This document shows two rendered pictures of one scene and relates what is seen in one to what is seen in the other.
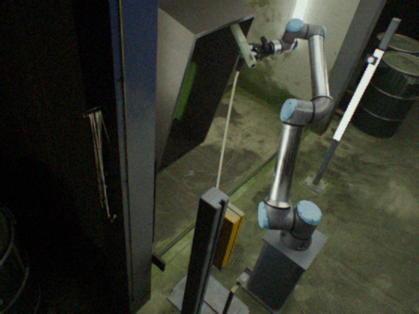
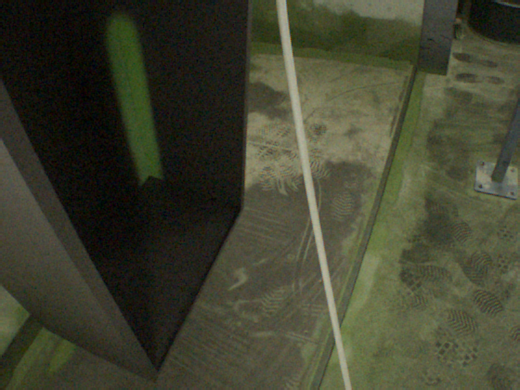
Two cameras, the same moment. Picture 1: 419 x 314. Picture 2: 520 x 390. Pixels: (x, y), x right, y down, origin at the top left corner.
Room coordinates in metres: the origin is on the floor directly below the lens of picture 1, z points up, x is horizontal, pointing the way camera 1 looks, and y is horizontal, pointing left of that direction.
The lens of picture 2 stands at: (1.36, 0.05, 1.51)
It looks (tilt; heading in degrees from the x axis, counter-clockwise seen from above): 48 degrees down; 359
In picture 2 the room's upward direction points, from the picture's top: 12 degrees counter-clockwise
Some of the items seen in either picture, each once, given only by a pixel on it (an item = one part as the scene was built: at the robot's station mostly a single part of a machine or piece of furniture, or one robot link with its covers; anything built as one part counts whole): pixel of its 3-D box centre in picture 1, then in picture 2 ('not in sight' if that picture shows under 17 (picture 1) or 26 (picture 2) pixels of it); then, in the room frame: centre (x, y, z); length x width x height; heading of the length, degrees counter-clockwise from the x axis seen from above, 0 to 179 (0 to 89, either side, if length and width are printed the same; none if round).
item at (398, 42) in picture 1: (399, 43); not in sight; (4.38, -2.04, 0.86); 0.54 x 0.54 x 0.01
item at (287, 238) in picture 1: (298, 232); not in sight; (1.28, -0.59, 0.69); 0.19 x 0.19 x 0.10
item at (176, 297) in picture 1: (207, 303); not in sight; (0.71, -0.10, 0.78); 0.31 x 0.23 x 0.01; 57
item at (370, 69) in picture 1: (356, 99); not in sight; (2.44, -1.04, 1.02); 0.06 x 0.02 x 0.83; 57
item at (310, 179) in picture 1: (315, 183); (496, 179); (2.47, -1.06, 0.01); 0.20 x 0.20 x 0.01; 57
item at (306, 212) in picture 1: (304, 218); not in sight; (1.28, -0.58, 0.83); 0.17 x 0.15 x 0.18; 96
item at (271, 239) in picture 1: (281, 265); not in sight; (1.28, -0.59, 0.32); 0.31 x 0.31 x 0.64; 57
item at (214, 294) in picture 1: (215, 282); not in sight; (0.73, -0.11, 0.95); 0.26 x 0.15 x 0.32; 57
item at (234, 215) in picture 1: (217, 232); not in sight; (0.64, -0.05, 1.42); 0.12 x 0.06 x 0.26; 57
